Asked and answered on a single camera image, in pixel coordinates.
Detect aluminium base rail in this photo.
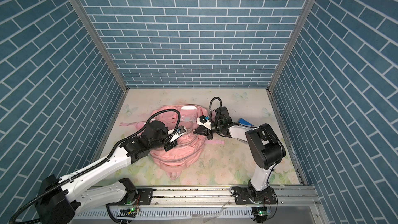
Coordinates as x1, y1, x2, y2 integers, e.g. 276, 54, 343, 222
63, 185, 321, 222

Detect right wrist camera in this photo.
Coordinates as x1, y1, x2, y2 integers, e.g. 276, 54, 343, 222
197, 115, 211, 130

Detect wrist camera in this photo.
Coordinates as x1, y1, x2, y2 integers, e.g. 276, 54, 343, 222
169, 126, 187, 143
197, 115, 211, 130

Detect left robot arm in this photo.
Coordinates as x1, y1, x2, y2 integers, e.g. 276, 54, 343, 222
9, 110, 182, 224

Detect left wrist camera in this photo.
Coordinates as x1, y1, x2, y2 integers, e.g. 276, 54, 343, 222
169, 126, 187, 143

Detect pink student backpack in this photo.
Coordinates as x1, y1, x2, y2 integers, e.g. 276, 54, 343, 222
119, 104, 225, 181

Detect blue pencil case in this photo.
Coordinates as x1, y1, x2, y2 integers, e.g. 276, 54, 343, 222
238, 118, 253, 127

